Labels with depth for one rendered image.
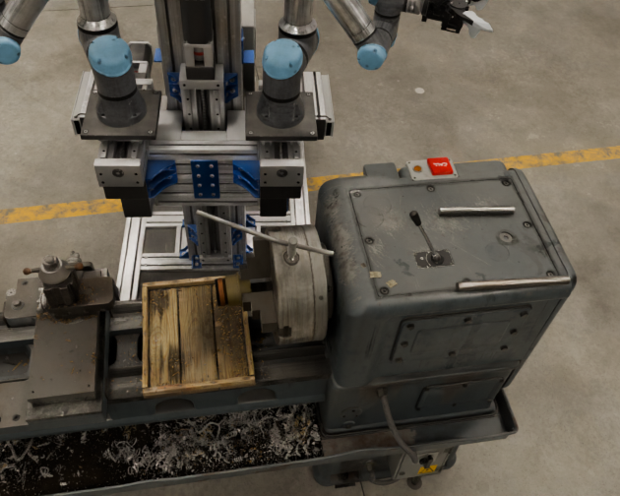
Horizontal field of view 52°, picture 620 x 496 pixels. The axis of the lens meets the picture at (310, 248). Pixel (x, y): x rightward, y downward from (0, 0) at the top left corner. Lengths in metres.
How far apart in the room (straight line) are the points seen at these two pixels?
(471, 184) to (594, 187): 2.18
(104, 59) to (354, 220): 0.84
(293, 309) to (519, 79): 3.24
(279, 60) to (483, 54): 2.92
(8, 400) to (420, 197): 1.20
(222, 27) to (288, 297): 0.90
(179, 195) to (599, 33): 3.75
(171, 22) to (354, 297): 1.03
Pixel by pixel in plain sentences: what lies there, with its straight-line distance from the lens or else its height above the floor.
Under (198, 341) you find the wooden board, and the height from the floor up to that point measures 0.89.
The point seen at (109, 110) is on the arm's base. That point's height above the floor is 1.22.
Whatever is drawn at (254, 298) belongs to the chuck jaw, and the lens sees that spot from 1.67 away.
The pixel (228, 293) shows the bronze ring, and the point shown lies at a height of 1.11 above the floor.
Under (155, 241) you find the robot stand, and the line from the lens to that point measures 2.98.
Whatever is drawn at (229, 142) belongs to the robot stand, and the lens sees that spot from 2.12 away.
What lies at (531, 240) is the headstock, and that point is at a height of 1.25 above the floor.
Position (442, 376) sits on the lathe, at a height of 0.86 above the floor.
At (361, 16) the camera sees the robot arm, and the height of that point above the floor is 1.56.
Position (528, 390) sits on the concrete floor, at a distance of 3.00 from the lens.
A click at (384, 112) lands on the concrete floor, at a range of 4.01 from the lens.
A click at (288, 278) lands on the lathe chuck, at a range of 1.57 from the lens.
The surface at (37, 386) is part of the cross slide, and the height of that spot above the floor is 0.97.
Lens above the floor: 2.48
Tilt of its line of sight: 51 degrees down
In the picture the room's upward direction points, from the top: 6 degrees clockwise
